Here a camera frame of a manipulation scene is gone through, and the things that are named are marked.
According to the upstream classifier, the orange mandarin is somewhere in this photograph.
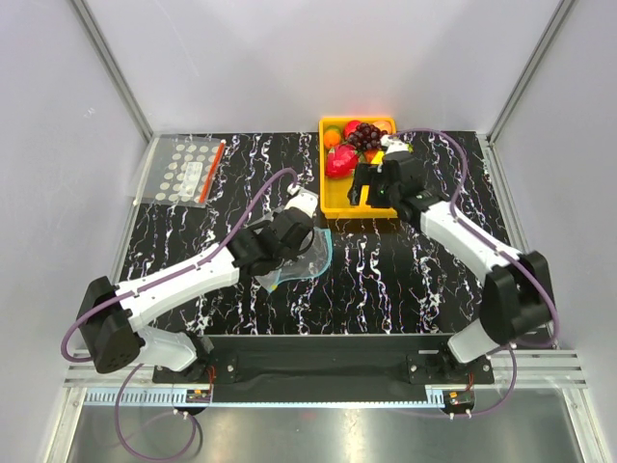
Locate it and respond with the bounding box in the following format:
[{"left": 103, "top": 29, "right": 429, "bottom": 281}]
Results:
[{"left": 323, "top": 131, "right": 341, "bottom": 150}]

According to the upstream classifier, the red dragon fruit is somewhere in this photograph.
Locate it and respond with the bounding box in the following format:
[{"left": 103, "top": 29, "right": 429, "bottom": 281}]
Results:
[{"left": 325, "top": 145, "right": 359, "bottom": 178}]

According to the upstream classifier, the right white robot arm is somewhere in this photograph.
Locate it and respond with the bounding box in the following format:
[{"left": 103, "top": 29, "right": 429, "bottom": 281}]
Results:
[{"left": 348, "top": 150, "right": 558, "bottom": 383}]

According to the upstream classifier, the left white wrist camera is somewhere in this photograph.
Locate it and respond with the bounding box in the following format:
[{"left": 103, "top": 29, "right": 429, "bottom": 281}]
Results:
[{"left": 283, "top": 185, "right": 319, "bottom": 218}]

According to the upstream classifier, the red apple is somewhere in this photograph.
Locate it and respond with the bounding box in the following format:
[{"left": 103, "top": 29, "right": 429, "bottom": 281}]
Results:
[{"left": 343, "top": 120, "right": 362, "bottom": 139}]

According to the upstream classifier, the yellow banana bunch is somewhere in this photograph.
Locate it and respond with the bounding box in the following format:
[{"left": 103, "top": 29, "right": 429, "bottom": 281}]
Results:
[{"left": 367, "top": 149, "right": 412, "bottom": 165}]

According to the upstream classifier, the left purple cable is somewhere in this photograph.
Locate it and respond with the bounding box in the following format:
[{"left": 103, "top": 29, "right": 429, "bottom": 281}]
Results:
[{"left": 61, "top": 168, "right": 300, "bottom": 458}]

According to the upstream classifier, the black marble table mat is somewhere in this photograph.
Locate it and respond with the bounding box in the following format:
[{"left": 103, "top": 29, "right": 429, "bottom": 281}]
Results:
[{"left": 116, "top": 132, "right": 482, "bottom": 335}]

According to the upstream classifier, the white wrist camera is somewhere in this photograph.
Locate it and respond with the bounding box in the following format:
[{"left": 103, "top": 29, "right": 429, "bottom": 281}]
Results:
[
  {"left": 283, "top": 185, "right": 319, "bottom": 218},
  {"left": 380, "top": 134, "right": 413, "bottom": 154}
]

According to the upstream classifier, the peach fruit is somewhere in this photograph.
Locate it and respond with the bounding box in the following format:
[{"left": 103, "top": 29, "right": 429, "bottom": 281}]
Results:
[{"left": 373, "top": 120, "right": 392, "bottom": 134}]

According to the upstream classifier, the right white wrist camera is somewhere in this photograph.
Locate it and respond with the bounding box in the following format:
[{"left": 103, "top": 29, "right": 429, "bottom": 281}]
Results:
[{"left": 380, "top": 134, "right": 413, "bottom": 154}]

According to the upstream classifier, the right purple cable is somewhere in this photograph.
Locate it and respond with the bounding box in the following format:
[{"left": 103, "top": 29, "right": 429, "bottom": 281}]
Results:
[{"left": 385, "top": 127, "right": 560, "bottom": 419}]

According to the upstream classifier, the yellow plastic fruit tray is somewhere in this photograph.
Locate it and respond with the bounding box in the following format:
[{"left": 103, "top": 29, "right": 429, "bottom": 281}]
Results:
[{"left": 318, "top": 115, "right": 396, "bottom": 220}]

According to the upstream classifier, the aluminium frame rail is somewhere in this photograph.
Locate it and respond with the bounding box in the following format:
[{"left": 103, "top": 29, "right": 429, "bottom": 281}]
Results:
[{"left": 66, "top": 352, "right": 587, "bottom": 414}]

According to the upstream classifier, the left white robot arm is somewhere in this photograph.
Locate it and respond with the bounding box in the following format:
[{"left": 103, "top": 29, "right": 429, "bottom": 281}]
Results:
[{"left": 79, "top": 206, "right": 313, "bottom": 382}]

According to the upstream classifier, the purple cable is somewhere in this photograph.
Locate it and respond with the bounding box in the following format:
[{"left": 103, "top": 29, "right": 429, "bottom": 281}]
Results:
[
  {"left": 61, "top": 168, "right": 300, "bottom": 458},
  {"left": 385, "top": 127, "right": 560, "bottom": 419}
]

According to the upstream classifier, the purple grape bunch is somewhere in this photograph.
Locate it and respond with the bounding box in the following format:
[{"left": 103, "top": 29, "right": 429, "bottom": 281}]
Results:
[{"left": 346, "top": 123, "right": 387, "bottom": 151}]

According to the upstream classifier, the clear bag teal zipper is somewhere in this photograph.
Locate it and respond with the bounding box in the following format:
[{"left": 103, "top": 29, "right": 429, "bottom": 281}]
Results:
[{"left": 255, "top": 227, "right": 334, "bottom": 292}]

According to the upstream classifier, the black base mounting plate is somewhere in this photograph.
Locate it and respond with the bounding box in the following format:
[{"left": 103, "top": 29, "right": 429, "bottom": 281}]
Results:
[{"left": 152, "top": 332, "right": 496, "bottom": 385}]

